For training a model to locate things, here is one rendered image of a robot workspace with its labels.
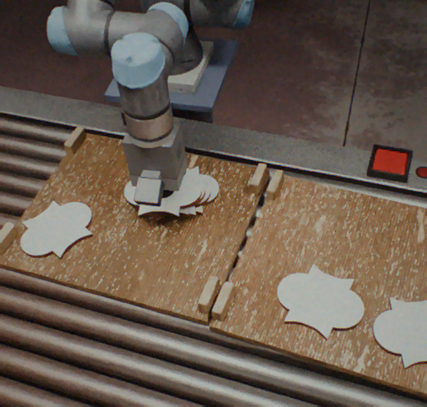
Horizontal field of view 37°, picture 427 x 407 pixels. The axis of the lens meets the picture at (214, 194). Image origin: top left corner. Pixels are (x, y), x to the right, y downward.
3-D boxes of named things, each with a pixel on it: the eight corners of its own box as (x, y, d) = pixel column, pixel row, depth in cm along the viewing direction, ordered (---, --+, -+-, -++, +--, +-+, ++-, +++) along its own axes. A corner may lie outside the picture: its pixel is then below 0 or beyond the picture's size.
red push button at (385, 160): (376, 153, 126) (377, 148, 125) (407, 158, 124) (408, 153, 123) (370, 173, 122) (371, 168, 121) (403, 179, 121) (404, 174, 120)
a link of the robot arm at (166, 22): (123, -5, 104) (100, 33, 97) (189, 0, 102) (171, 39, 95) (131, 36, 110) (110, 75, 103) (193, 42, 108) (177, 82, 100)
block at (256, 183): (258, 172, 122) (258, 161, 120) (268, 173, 121) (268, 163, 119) (248, 193, 118) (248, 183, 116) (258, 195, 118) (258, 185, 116)
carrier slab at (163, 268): (83, 137, 135) (82, 131, 133) (269, 175, 123) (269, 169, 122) (-8, 265, 113) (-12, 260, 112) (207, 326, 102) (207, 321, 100)
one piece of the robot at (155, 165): (103, 148, 96) (123, 217, 108) (160, 153, 95) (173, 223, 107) (127, 97, 104) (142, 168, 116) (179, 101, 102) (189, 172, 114)
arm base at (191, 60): (151, 39, 162) (146, 3, 155) (208, 43, 160) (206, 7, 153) (133, 73, 152) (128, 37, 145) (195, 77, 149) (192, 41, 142)
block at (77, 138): (79, 135, 133) (77, 125, 131) (87, 137, 132) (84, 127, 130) (66, 154, 129) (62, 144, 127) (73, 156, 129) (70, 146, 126)
